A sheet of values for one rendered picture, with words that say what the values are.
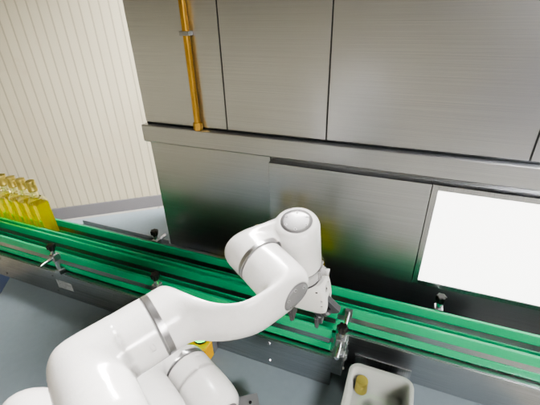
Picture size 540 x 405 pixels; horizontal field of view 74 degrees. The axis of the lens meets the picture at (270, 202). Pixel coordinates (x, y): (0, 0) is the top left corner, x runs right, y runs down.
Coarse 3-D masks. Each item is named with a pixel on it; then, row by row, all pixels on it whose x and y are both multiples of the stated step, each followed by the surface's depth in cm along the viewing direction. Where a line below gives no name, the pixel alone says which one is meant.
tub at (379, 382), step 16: (352, 368) 101; (368, 368) 101; (352, 384) 102; (368, 384) 103; (384, 384) 101; (400, 384) 98; (352, 400) 100; (368, 400) 100; (384, 400) 100; (400, 400) 100
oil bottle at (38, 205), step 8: (32, 184) 140; (32, 192) 142; (32, 200) 142; (40, 200) 144; (32, 208) 144; (40, 208) 144; (48, 208) 147; (40, 216) 145; (48, 216) 148; (40, 224) 147; (48, 224) 148; (56, 224) 152
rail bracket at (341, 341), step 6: (348, 312) 103; (348, 318) 101; (342, 324) 93; (342, 330) 92; (342, 336) 94; (336, 342) 95; (342, 342) 94; (342, 348) 96; (336, 354) 91; (342, 354) 97; (342, 360) 97
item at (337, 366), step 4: (348, 336) 105; (348, 340) 106; (348, 344) 105; (336, 348) 102; (344, 348) 102; (332, 360) 100; (336, 360) 99; (344, 360) 100; (332, 364) 101; (336, 364) 100; (340, 364) 99; (332, 368) 102; (336, 368) 101; (340, 368) 100; (332, 372) 102; (336, 372) 102; (340, 372) 101
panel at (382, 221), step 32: (288, 192) 112; (320, 192) 108; (352, 192) 104; (384, 192) 100; (416, 192) 97; (480, 192) 91; (512, 192) 89; (320, 224) 113; (352, 224) 109; (384, 224) 105; (416, 224) 101; (352, 256) 114; (384, 256) 110; (416, 256) 108; (448, 288) 107
